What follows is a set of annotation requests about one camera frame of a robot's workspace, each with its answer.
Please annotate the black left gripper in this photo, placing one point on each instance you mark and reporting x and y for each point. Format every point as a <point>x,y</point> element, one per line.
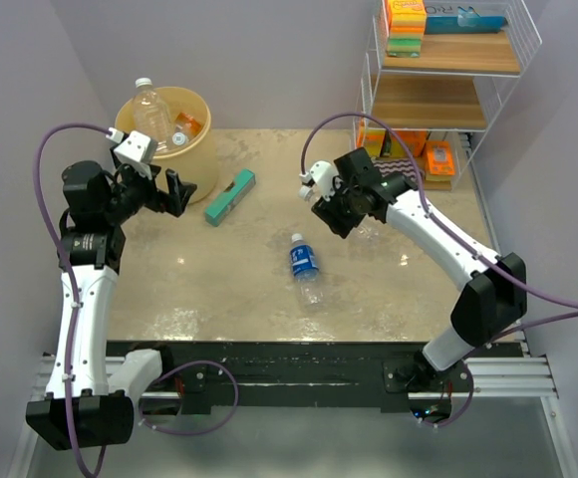
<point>159,199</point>

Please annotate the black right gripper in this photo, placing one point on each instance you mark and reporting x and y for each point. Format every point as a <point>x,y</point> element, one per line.
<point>328,211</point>

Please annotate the blue label clear bottle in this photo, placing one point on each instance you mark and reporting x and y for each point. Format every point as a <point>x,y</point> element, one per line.
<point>306,274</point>

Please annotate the orange label clear bottle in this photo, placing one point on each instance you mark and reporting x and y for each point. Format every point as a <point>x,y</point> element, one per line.
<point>188,124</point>

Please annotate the large clear square bottle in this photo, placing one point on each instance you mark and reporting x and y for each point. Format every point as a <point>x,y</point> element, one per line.
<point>152,116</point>

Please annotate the slim clear bottle white cap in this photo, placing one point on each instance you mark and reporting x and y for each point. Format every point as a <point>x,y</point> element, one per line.
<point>365,232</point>

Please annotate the crushed clear bottle white cap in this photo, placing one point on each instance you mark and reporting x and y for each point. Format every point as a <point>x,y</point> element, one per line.
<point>179,139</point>

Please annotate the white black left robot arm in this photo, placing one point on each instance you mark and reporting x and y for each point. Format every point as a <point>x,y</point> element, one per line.
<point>85,403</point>

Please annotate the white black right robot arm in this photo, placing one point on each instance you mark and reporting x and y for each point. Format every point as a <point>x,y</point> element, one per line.
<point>490,294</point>

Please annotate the yellow plastic bin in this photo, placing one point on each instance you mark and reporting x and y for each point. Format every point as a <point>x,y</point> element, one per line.
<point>195,162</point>

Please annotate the teal rectangular box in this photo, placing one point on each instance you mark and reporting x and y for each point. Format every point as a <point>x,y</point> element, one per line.
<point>242,183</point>

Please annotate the purple wavy pattern pouch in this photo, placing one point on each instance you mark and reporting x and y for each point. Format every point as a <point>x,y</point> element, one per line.
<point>387,166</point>

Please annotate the sponge pack bottom shelf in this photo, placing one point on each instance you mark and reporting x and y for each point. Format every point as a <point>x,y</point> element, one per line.
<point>370,138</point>

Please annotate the orange box bottom shelf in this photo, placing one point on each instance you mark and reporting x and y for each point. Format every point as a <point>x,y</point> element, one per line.
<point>414,140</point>

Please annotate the orange box right bottom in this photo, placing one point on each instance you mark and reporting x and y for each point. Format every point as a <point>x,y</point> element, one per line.
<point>438,158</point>

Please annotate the stacked colourful sponges top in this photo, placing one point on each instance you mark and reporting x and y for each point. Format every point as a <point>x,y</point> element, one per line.
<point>406,24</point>

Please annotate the blue box on shelf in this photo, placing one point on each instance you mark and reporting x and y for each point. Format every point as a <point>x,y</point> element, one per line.
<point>446,19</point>

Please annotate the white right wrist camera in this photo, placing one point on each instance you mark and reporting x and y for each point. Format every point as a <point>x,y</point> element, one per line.
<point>321,177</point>

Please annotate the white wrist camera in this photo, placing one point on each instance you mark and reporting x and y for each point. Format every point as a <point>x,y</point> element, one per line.
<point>135,149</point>
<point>321,177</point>

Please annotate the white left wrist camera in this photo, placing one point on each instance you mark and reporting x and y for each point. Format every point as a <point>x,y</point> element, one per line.
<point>135,149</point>

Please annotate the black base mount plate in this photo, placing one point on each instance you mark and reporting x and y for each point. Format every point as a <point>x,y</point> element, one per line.
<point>285,374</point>

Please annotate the white wire shelf rack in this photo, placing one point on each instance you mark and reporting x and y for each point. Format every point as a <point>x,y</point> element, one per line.
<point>455,89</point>

